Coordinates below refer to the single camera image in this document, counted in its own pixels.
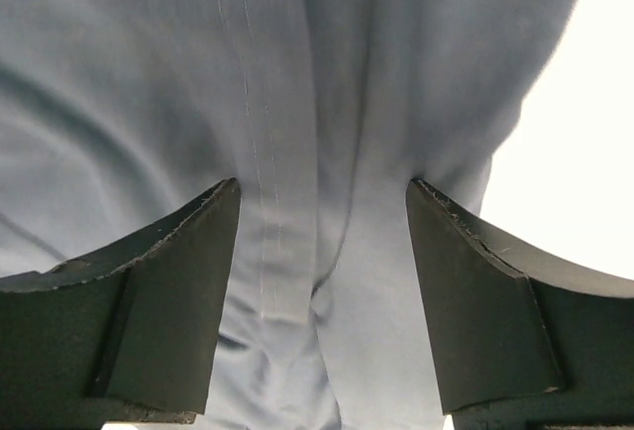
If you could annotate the grey blue polo shirt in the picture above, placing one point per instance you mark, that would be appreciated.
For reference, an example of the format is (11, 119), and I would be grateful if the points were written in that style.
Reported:
(114, 113)

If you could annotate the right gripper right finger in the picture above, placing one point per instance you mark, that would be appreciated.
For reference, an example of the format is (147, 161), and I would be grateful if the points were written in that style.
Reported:
(520, 338)

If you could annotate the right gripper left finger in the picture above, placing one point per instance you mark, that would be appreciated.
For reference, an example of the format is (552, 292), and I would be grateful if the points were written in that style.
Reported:
(126, 333)

